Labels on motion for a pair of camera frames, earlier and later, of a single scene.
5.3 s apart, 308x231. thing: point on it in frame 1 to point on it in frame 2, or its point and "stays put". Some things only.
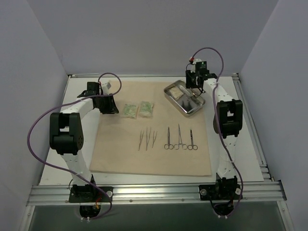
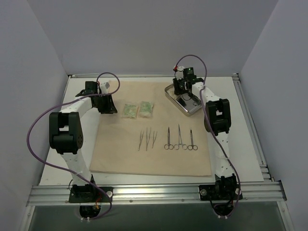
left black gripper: [107, 104] stays put
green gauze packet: [130, 110] stays put
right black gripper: [192, 80] to [181, 84]
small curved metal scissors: [192, 146] stays put
